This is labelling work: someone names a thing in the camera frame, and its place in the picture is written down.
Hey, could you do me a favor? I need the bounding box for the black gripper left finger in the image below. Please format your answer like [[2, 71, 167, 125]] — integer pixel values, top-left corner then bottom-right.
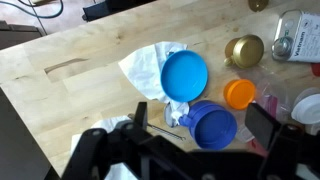
[[116, 101, 154, 141]]

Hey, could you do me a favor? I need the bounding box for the clear plastic zip bag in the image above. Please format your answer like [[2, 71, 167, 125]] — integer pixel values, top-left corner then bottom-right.
[[238, 64, 301, 148]]

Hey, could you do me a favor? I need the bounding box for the gold metal jar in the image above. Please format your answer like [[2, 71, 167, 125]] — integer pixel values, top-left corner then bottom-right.
[[223, 34, 265, 70]]

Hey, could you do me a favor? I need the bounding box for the crumpled white paper napkin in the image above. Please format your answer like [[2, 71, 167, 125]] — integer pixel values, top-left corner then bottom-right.
[[118, 41, 191, 128]]

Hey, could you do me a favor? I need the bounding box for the light blue plastic bowl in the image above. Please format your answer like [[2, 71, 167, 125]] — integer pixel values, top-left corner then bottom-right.
[[160, 49, 209, 103]]

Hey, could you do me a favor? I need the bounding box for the teal floor cable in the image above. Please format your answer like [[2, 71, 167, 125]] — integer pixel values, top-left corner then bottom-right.
[[0, 0, 64, 20]]

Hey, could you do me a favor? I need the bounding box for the orange plastic cup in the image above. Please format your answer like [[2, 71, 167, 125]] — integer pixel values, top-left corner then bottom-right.
[[223, 78, 257, 111]]

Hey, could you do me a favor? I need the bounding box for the thin metal skewer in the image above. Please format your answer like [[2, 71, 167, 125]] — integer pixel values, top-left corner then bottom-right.
[[128, 113, 186, 142]]

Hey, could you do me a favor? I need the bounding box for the large white crumpled cloth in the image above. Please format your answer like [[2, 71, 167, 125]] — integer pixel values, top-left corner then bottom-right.
[[70, 115, 138, 180]]

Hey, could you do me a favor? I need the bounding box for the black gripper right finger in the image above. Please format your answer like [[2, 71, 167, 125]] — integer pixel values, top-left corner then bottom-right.
[[244, 102, 306, 158]]

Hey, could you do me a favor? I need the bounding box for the white lidded plastic container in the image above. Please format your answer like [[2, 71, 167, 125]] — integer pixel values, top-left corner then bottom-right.
[[290, 87, 320, 134]]

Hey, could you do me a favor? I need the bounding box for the dark blue plastic cup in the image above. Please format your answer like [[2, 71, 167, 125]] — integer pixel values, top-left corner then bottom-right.
[[178, 100, 238, 151]]

